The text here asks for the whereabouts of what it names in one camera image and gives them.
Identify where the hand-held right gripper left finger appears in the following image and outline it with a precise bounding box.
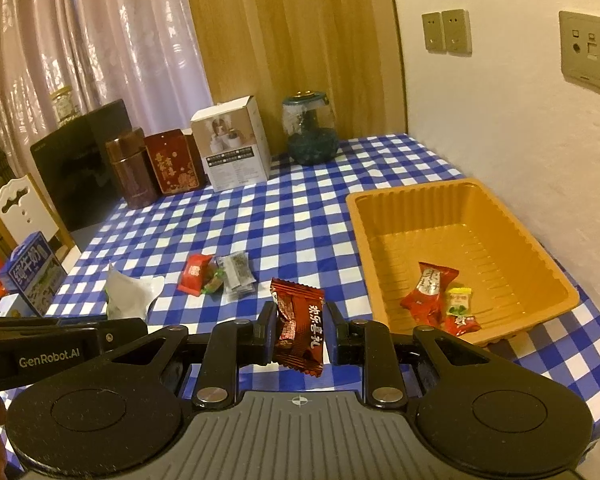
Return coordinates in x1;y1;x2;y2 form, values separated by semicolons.
100;301;281;411

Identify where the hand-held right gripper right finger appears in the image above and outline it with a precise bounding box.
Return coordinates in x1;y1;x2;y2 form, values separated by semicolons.
325;301;488;408

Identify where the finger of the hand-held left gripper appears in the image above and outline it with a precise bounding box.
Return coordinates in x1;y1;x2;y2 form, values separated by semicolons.
97;316;149;358

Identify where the dark red candy packet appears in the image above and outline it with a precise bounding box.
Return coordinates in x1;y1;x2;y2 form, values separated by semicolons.
270;278;327;378

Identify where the white wrapper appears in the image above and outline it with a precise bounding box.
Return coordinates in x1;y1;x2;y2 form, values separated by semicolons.
102;262;167;321

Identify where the clear grey snack packet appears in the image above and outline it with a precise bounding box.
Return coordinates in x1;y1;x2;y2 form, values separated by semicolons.
216;251;256;303

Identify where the small green orange snack packet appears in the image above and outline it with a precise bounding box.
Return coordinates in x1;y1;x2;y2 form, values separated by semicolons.
202;267;226;294

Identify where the red square snack packet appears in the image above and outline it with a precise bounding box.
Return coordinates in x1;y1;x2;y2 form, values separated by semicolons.
176;254;214;296

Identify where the large red snack packet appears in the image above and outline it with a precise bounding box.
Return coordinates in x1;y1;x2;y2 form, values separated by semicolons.
399;261;460;328

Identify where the small red candy packet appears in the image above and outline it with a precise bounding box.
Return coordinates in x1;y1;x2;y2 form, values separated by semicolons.
442;314;482;337

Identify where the yellow-green snack packet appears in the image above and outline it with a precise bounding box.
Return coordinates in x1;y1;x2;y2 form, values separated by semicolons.
445;286;475;318

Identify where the orange plastic tray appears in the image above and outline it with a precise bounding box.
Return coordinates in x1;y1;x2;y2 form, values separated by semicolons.
346;178;581;346

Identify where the blue milk carton box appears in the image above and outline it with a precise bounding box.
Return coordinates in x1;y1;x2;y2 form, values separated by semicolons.
0;231;67;317

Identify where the blue white checkered tablecloth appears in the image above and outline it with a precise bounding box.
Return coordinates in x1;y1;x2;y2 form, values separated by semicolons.
2;132;600;471

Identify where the brown cylindrical canister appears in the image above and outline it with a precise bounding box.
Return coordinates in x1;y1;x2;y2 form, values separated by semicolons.
105;127;161;210

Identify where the black glossy appliance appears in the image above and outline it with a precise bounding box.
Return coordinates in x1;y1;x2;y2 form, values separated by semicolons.
30;99;138;233

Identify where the red patterned tin box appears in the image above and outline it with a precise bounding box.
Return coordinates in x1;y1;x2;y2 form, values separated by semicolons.
145;128;208;196

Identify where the white printed carton box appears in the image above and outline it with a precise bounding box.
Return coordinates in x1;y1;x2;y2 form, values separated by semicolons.
190;95;272;193

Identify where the glass jar with green lid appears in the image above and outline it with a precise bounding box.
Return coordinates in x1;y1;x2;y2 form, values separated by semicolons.
281;91;340;166

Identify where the white patterned jar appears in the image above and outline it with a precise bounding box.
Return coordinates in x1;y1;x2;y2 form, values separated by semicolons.
50;85;78;128

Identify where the pale sheer curtain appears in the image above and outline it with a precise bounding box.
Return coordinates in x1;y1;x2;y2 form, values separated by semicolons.
0;0;213;171

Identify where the beige wall power socket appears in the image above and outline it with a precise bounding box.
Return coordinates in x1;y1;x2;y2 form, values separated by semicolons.
441;8;472;55
421;11;448;53

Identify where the beige wall data socket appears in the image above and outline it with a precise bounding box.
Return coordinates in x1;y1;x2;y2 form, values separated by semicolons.
558;9;600;93

